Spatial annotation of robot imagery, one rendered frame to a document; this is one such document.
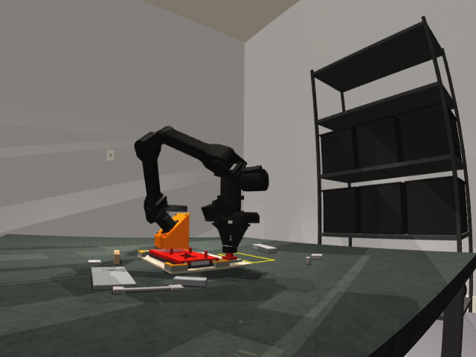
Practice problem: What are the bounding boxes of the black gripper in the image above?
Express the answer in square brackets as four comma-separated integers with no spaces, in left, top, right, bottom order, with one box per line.
[205,191,260,250]

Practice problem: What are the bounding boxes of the white rectangular bar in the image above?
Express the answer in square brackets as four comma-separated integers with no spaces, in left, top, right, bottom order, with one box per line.
[253,244,277,254]

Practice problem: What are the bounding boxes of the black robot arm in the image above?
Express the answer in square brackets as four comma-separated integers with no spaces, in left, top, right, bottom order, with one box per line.
[134,126,269,234]

